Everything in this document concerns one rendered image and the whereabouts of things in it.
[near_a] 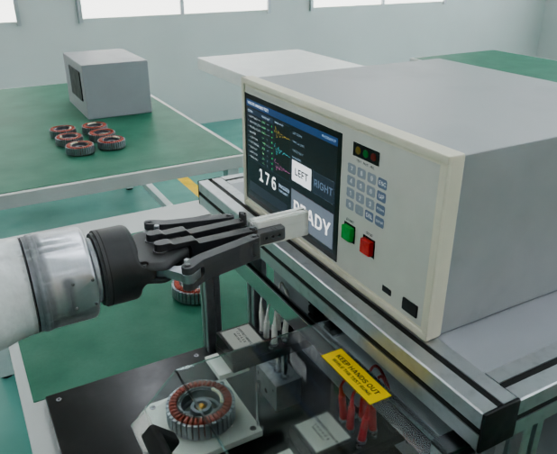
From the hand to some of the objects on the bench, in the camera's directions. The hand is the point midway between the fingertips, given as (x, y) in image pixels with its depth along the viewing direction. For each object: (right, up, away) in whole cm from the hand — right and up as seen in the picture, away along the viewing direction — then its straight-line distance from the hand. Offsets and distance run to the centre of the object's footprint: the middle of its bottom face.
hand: (278, 227), depth 65 cm
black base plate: (-6, -39, +26) cm, 47 cm away
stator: (-20, -16, +75) cm, 79 cm away
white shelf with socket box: (0, +6, +122) cm, 122 cm away
